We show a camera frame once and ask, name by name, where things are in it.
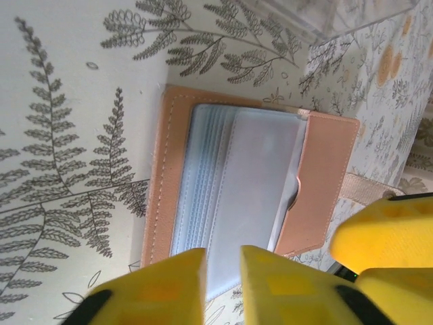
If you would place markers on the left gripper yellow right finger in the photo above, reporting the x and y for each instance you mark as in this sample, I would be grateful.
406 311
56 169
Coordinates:
287 298

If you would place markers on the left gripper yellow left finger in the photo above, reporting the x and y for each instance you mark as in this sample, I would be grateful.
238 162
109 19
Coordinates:
152 298

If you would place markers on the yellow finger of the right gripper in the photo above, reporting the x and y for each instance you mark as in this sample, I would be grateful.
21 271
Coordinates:
412 291
389 233

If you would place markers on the pink leather card holder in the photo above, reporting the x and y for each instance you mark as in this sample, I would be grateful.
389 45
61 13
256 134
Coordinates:
169 169

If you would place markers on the clear acrylic box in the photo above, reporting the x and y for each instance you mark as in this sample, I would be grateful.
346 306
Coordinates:
321 23

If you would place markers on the floral table cover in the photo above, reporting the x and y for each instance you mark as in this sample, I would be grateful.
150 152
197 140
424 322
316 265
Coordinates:
67 67

